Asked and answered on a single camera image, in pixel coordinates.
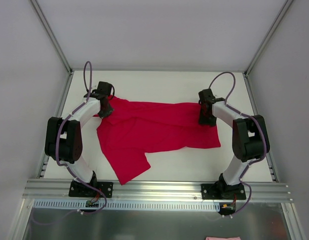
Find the aluminium frame post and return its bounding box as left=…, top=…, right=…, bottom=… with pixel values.
left=244, top=0, right=295, bottom=76
left=29, top=0, right=73, bottom=75

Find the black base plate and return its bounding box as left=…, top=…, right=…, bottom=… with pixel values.
left=68, top=180, right=114, bottom=198
left=200, top=181, right=247, bottom=200

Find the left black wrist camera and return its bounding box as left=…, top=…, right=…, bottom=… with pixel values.
left=97, top=81, right=115, bottom=97

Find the right aluminium frame post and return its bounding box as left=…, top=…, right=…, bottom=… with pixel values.
left=244, top=0, right=295, bottom=76

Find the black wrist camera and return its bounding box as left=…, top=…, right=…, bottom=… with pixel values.
left=97, top=81, right=115, bottom=97
left=198, top=88, right=215, bottom=104

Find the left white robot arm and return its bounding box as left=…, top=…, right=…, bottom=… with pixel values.
left=44, top=95, right=114, bottom=197

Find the slotted cable duct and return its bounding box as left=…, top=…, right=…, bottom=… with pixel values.
left=33, top=199, right=220, bottom=212

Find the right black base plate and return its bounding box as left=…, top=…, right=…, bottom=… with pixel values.
left=200, top=181, right=247, bottom=200

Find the left aluminium frame post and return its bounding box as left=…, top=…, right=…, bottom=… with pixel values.
left=29, top=0, right=73, bottom=75

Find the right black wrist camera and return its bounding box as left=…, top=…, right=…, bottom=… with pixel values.
left=198, top=88, right=215, bottom=104

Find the aluminium front rail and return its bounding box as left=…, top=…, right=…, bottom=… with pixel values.
left=22, top=178, right=294, bottom=203

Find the pink folded cloth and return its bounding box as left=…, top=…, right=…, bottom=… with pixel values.
left=205, top=236, right=241, bottom=240

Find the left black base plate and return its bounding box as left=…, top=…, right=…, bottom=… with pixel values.
left=68, top=180, right=114, bottom=198

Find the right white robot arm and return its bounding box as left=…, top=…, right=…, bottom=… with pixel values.
left=199, top=98, right=270, bottom=199

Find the red t-shirt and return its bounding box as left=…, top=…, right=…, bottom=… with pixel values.
left=96, top=97, right=221, bottom=185

